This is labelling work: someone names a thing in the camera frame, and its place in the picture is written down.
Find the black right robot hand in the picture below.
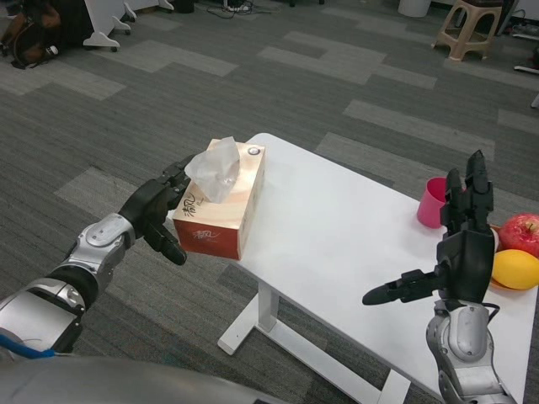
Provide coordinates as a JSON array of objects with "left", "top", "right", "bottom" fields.
[{"left": 361, "top": 150, "right": 497, "bottom": 306}]

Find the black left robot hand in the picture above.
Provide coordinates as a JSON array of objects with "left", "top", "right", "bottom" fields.
[{"left": 119, "top": 153, "right": 199, "bottom": 266}]

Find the orange tissue box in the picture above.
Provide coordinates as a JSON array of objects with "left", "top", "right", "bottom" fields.
[{"left": 171, "top": 135, "right": 267, "bottom": 261}]

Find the round wooden plate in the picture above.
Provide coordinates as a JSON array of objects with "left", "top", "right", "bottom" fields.
[{"left": 488, "top": 224, "right": 539, "bottom": 292}]

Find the yellow lemon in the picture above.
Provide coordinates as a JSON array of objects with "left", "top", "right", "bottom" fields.
[{"left": 491, "top": 248, "right": 539, "bottom": 290}]

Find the red apple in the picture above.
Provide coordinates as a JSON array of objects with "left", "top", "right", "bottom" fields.
[{"left": 499, "top": 213, "right": 539, "bottom": 258}]

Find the pink plastic cup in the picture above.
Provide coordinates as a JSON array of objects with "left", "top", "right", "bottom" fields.
[{"left": 416, "top": 177, "right": 454, "bottom": 229}]

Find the silver robot chest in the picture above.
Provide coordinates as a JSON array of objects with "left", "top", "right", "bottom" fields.
[{"left": 0, "top": 353, "right": 270, "bottom": 404}]

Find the white office partition with feet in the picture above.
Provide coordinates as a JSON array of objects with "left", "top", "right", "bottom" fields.
[{"left": 83, "top": 0, "right": 138, "bottom": 52}]

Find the brown and black backpack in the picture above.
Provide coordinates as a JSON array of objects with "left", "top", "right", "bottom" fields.
[{"left": 0, "top": 0, "right": 62, "bottom": 71}]

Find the beige plastic stool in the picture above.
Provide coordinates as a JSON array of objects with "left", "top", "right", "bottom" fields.
[{"left": 431, "top": 0, "right": 503, "bottom": 62}]

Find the white plant pot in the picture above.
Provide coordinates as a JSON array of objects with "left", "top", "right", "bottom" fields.
[{"left": 398, "top": 0, "right": 433, "bottom": 18}]

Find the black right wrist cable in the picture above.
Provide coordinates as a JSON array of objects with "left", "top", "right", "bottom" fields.
[{"left": 482, "top": 301, "right": 501, "bottom": 325}]

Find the white table leg frame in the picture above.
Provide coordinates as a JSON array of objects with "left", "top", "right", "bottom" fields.
[{"left": 216, "top": 279, "right": 412, "bottom": 404}]

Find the blue rope with white tuft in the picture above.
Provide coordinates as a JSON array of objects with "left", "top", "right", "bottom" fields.
[{"left": 0, "top": 332, "right": 56, "bottom": 359}]

